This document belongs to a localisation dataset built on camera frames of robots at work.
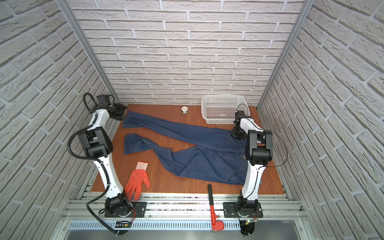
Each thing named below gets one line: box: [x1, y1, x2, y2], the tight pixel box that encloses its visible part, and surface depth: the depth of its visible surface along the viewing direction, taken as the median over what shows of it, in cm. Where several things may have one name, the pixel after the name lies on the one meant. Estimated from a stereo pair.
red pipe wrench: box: [207, 183, 224, 232], surface depth 73 cm
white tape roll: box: [181, 106, 189, 114], surface depth 119 cm
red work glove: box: [125, 161, 151, 201], surface depth 83 cm
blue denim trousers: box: [122, 111, 249, 185], surface depth 97 cm
